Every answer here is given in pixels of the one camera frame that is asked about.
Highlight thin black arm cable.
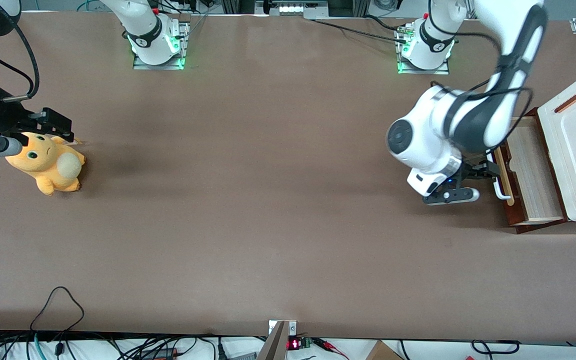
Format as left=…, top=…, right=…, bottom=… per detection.
left=427, top=0, right=535, bottom=152

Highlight brown cardboard piece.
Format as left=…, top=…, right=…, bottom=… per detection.
left=365, top=340, right=405, bottom=360

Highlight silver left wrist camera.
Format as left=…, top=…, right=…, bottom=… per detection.
left=422, top=187, right=480, bottom=207

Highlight yellow plush toy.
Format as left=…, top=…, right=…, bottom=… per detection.
left=4, top=131, right=87, bottom=197

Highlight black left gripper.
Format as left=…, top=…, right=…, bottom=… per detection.
left=459, top=159, right=502, bottom=189

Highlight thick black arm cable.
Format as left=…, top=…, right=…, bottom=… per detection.
left=0, top=22, right=40, bottom=103

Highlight white drawer handle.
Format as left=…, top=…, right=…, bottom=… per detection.
left=487, top=151, right=514, bottom=202

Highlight brown wooden drawer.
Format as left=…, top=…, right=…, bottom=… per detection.
left=492, top=106, right=570, bottom=235

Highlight orange bar on cabinet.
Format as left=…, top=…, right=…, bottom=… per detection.
left=554, top=88, right=576, bottom=114

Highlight black looped cable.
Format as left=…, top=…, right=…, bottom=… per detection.
left=29, top=286, right=85, bottom=346

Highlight black power adapter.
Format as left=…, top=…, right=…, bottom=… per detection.
left=140, top=347, right=179, bottom=360

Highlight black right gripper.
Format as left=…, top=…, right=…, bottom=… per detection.
left=0, top=85, right=75, bottom=144

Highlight red clip wires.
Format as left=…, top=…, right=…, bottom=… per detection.
left=312, top=338, right=350, bottom=359

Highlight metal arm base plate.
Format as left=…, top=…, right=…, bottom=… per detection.
left=396, top=24, right=450, bottom=76
left=132, top=21, right=190, bottom=71

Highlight grey device with white lights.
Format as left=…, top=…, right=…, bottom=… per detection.
left=255, top=0, right=329, bottom=20

